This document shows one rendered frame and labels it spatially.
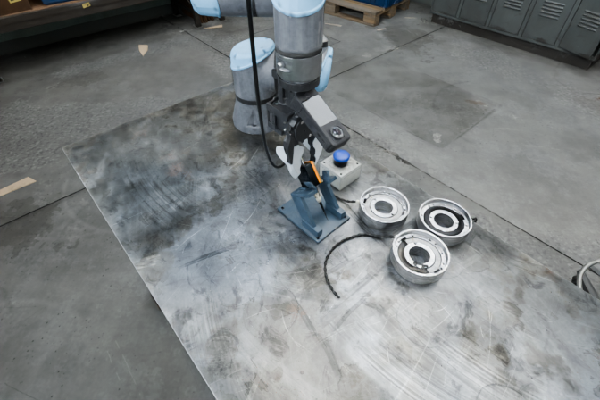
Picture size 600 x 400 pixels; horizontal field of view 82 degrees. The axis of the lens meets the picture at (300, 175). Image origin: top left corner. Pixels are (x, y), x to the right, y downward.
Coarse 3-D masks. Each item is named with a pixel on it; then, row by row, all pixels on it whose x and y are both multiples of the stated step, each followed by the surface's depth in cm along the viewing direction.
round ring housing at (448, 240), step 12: (432, 204) 75; (444, 204) 76; (456, 204) 74; (420, 216) 72; (432, 216) 73; (444, 216) 74; (468, 216) 72; (420, 228) 72; (444, 228) 71; (456, 228) 71; (468, 228) 71; (444, 240) 69; (456, 240) 69
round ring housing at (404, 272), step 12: (396, 240) 68; (432, 240) 69; (396, 252) 67; (408, 252) 67; (420, 252) 69; (432, 252) 67; (444, 252) 66; (396, 264) 64; (432, 264) 65; (444, 264) 65; (408, 276) 63; (420, 276) 62; (432, 276) 62
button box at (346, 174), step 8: (328, 160) 84; (352, 160) 84; (320, 168) 85; (328, 168) 82; (336, 168) 82; (344, 168) 82; (352, 168) 82; (360, 168) 84; (344, 176) 80; (352, 176) 83; (336, 184) 82; (344, 184) 82
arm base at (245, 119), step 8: (272, 96) 96; (240, 104) 96; (248, 104) 95; (256, 104) 94; (264, 104) 95; (240, 112) 97; (248, 112) 96; (256, 112) 96; (264, 112) 96; (240, 120) 98; (248, 120) 97; (256, 120) 97; (264, 120) 97; (240, 128) 99; (248, 128) 98; (256, 128) 98; (264, 128) 98
